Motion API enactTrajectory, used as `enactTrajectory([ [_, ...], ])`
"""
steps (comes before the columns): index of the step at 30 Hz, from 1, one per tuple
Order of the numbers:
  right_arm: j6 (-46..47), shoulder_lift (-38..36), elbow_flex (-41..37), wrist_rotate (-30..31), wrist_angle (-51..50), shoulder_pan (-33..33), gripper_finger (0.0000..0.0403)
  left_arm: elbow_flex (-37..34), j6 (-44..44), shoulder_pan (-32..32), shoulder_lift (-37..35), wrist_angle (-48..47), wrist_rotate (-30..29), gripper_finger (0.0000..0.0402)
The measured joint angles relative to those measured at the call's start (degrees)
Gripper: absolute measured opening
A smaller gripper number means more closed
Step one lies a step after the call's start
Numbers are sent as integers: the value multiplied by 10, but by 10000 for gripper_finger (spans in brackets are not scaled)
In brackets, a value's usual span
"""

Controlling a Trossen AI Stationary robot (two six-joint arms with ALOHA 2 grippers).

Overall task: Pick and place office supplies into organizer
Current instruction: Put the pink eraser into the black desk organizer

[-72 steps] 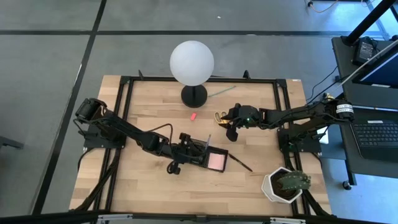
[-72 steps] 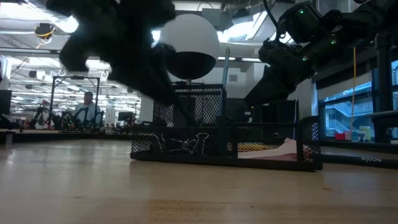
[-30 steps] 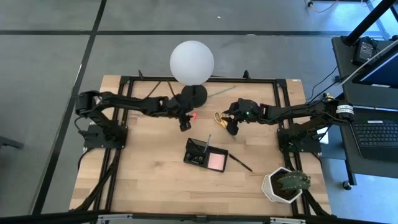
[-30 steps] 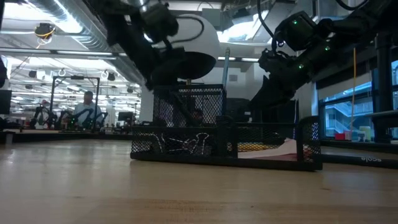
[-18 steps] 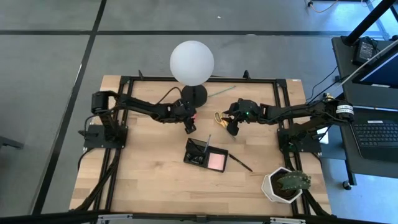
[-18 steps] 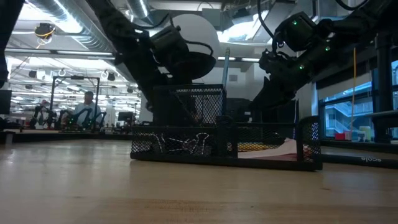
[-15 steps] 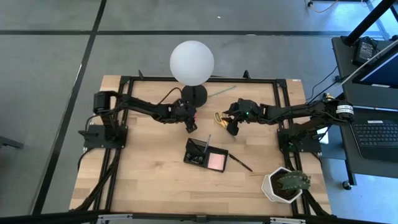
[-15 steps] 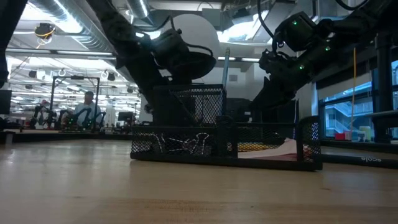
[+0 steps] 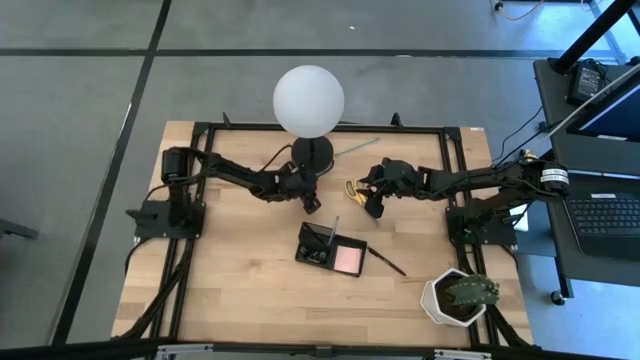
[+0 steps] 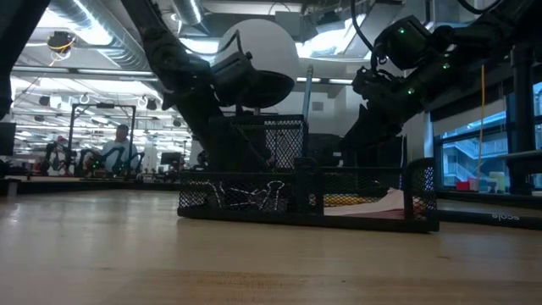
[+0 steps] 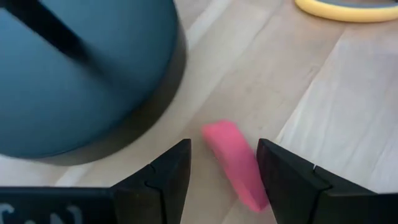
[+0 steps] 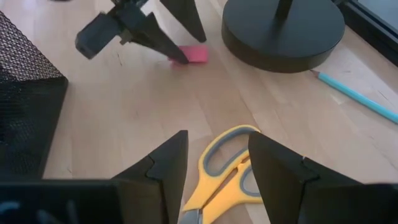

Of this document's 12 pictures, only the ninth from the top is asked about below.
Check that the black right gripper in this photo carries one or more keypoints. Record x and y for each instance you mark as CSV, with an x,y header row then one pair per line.
x,y
400,177

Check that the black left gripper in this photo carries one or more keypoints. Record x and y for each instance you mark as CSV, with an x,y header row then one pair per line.
x,y
295,182

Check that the teal pencil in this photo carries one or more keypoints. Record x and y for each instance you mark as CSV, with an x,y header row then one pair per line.
x,y
357,146

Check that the pink sticky note pad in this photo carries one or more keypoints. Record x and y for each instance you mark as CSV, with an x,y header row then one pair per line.
x,y
348,259

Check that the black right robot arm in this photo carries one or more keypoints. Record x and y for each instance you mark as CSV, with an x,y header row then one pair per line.
x,y
475,177

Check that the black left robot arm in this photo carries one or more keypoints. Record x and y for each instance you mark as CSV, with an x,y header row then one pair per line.
x,y
235,175

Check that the black mesh desk organizer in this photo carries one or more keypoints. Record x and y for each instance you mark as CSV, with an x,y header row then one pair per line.
x,y
312,240

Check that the black pen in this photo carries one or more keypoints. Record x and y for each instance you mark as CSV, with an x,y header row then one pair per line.
x,y
386,261

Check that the white globe table lamp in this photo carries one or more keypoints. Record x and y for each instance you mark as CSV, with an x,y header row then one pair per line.
x,y
308,100

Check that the white hexagonal plant pot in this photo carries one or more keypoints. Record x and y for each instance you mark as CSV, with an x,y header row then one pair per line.
x,y
429,302

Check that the green cactus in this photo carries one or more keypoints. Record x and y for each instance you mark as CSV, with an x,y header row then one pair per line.
x,y
472,291

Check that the black rig beam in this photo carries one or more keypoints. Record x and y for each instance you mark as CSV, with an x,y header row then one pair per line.
x,y
320,350

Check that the white paper sheet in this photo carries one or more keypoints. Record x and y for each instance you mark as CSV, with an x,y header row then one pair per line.
x,y
521,220

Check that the black side desk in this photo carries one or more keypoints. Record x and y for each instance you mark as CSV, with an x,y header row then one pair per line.
x,y
560,145

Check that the black caster wheel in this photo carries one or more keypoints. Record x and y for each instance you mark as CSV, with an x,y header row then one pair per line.
x,y
557,297

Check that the black laptop keyboard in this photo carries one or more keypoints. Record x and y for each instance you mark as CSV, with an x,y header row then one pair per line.
x,y
607,220

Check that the thin white rod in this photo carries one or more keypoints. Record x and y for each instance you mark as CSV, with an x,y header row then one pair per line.
x,y
590,102

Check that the black power adapter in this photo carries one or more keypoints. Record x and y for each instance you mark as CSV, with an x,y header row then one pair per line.
x,y
587,80

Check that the dark flat screen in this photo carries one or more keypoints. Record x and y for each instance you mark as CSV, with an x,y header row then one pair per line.
x,y
615,120

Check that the black diagonal pole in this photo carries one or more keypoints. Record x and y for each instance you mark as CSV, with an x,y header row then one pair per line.
x,y
592,32

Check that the black chair leg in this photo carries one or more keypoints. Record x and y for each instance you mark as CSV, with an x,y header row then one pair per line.
x,y
15,229

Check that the black aluminium table frame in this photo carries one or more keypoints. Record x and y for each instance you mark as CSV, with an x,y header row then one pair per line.
x,y
250,127

